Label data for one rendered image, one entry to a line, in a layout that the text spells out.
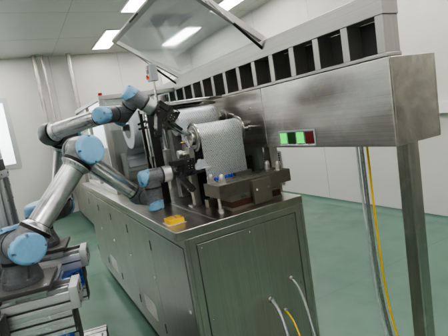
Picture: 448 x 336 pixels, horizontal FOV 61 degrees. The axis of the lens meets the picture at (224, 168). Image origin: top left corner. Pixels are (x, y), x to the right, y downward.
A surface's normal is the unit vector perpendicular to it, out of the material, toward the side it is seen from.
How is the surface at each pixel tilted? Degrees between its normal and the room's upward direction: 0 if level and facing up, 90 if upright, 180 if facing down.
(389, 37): 90
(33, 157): 90
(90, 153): 85
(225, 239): 90
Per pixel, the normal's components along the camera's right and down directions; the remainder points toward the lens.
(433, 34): -0.87, 0.20
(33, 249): 0.63, 0.10
